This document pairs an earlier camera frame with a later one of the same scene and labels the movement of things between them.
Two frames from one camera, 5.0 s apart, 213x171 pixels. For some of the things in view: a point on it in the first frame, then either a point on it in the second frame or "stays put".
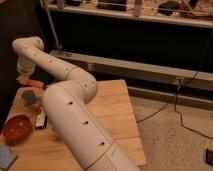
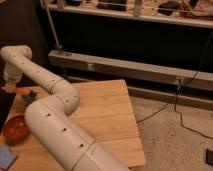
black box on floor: (209, 157) stays put
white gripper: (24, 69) → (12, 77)
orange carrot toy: (31, 82) → (23, 91)
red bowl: (17, 130) stays put
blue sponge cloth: (7, 157) stays put
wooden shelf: (187, 12) stays put
